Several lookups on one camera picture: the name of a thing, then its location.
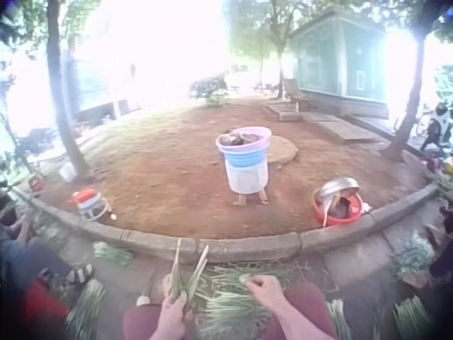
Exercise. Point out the person's left hand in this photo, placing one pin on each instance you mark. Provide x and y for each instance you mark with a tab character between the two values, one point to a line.
173	313

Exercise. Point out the person's right hand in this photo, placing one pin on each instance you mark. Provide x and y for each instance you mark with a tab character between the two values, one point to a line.
270	292

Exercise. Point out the green onion leaf piece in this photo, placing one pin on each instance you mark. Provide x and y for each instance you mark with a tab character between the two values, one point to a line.
244	278

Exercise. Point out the green onion stalks bunch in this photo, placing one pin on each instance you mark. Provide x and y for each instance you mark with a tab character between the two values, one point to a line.
177	276

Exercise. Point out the small white object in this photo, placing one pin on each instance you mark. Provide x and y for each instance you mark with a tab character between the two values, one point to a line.
143	300

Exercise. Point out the person's legs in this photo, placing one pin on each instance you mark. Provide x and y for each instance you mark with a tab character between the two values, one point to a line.
311	301

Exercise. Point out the pile of green onions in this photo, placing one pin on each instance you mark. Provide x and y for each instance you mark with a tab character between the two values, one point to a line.
230	304

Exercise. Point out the green onion bundle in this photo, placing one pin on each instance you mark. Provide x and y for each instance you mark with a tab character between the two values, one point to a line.
86	310
414	255
410	317
338	317
113	253

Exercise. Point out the red plastic basin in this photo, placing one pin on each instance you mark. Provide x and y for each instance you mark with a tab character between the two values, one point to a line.
338	216

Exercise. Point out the white plastic bucket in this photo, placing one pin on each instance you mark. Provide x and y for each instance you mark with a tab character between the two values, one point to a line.
246	178

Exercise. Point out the metal bowl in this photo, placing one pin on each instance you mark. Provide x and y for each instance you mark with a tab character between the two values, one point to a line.
336	187

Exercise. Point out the red cloth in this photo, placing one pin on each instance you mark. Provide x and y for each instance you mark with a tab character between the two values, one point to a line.
40	306

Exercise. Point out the red white plastic stool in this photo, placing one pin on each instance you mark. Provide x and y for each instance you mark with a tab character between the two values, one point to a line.
90	205

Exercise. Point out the round concrete cover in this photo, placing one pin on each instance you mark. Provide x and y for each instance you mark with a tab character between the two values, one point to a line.
283	148

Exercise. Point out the stack of pink blue basins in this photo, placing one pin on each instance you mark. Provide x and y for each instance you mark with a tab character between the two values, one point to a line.
244	147

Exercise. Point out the concrete slab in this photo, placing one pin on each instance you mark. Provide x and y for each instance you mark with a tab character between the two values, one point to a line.
338	129

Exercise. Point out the white plastic jug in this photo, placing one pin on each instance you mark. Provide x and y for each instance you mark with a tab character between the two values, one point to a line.
67	171

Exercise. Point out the small red container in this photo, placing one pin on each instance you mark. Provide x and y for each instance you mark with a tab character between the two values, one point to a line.
35	183

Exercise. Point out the wooden lounge chair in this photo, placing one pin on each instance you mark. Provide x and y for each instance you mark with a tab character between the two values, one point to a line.
295	93

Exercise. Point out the green shrub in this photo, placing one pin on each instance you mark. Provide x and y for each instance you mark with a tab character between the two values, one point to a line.
209	88

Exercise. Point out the tree trunk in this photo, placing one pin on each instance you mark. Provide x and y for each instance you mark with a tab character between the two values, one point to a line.
62	106
280	67
407	106

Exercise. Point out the parked scooter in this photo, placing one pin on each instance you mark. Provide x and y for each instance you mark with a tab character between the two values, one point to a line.
437	124

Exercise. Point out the green building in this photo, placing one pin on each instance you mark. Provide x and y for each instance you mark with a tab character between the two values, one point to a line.
339	60

